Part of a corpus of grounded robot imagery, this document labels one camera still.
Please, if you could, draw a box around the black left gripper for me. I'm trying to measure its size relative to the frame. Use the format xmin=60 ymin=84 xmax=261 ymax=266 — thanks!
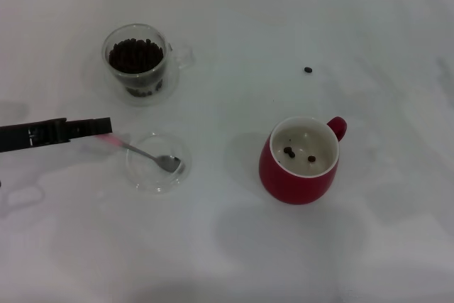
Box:
xmin=0 ymin=116 xmax=114 ymax=154

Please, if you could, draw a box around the pink-handled metal spoon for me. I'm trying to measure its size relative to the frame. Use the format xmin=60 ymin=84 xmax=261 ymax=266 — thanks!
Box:
xmin=100 ymin=133 xmax=187 ymax=177

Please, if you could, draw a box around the red ceramic mug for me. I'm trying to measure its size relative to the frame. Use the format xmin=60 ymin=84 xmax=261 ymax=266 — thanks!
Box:
xmin=258 ymin=116 xmax=348 ymax=206

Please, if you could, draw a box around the dark coffee beans pile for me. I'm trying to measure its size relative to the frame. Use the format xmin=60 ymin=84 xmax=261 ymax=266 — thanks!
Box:
xmin=108 ymin=38 xmax=165 ymax=99

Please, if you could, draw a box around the small clear glass dish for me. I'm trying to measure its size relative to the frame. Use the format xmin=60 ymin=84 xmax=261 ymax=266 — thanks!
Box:
xmin=126 ymin=131 xmax=194 ymax=195

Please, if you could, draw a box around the clear double-wall glass cup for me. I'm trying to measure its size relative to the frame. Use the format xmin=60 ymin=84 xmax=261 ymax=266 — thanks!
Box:
xmin=101 ymin=23 xmax=196 ymax=100

